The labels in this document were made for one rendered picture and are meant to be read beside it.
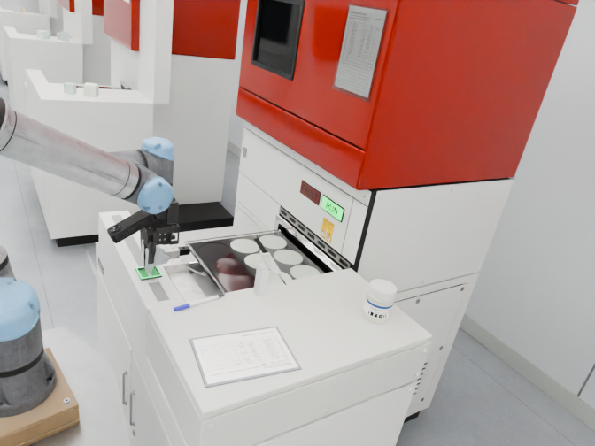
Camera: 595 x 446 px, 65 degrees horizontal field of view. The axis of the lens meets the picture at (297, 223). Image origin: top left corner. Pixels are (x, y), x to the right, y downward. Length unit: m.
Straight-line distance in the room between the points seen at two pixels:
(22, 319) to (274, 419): 0.53
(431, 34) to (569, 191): 1.53
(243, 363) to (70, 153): 0.53
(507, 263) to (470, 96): 1.55
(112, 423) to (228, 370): 0.27
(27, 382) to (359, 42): 1.09
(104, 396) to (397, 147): 0.97
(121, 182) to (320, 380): 0.58
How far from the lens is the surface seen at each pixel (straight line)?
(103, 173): 0.94
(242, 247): 1.61
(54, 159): 0.90
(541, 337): 2.92
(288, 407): 1.07
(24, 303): 1.01
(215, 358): 1.05
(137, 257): 1.40
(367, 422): 1.33
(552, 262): 2.78
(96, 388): 1.21
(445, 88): 1.44
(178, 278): 1.46
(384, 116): 1.30
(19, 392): 1.09
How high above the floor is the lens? 1.67
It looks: 25 degrees down
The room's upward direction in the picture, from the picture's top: 10 degrees clockwise
